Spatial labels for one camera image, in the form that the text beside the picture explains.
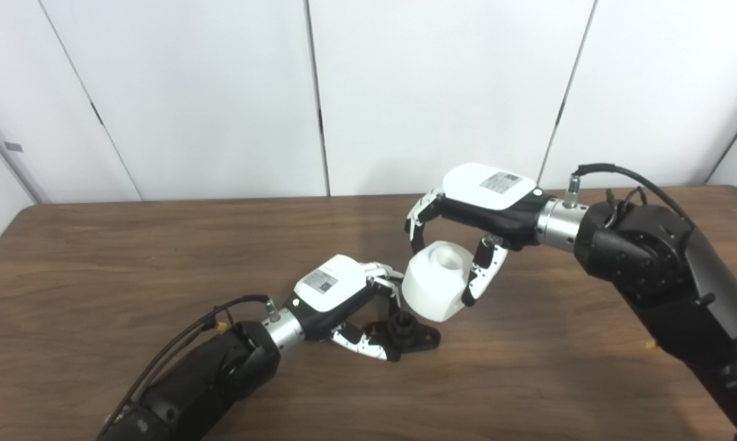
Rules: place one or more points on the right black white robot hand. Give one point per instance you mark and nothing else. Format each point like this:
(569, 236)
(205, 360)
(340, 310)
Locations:
(491, 196)

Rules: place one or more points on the black flanged holder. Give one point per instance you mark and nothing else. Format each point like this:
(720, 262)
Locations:
(420, 337)

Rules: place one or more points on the small grey wall tag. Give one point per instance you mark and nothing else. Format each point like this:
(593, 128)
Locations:
(13, 147)

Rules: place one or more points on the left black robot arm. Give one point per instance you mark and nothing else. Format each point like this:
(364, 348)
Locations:
(209, 380)

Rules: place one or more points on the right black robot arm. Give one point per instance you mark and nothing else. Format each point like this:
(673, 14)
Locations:
(668, 269)

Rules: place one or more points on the round white piece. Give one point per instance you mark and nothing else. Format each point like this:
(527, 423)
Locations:
(432, 288)

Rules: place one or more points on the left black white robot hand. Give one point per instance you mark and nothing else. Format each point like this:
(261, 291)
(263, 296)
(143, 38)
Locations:
(331, 288)

